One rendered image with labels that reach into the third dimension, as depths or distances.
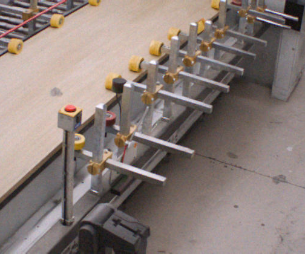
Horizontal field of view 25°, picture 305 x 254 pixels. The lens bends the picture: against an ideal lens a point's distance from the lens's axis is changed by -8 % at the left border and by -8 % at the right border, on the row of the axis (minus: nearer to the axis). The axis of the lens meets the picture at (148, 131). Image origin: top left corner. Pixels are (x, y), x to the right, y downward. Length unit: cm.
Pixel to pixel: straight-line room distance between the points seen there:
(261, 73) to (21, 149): 319
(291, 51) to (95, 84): 236
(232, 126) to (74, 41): 162
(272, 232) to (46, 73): 162
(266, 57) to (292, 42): 36
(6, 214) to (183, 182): 188
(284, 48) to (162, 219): 199
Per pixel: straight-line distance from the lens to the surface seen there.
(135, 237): 144
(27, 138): 310
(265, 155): 495
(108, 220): 145
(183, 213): 426
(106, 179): 323
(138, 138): 325
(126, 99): 314
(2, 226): 289
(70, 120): 264
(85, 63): 377
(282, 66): 564
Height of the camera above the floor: 250
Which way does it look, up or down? 30 degrees down
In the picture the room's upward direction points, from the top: 6 degrees clockwise
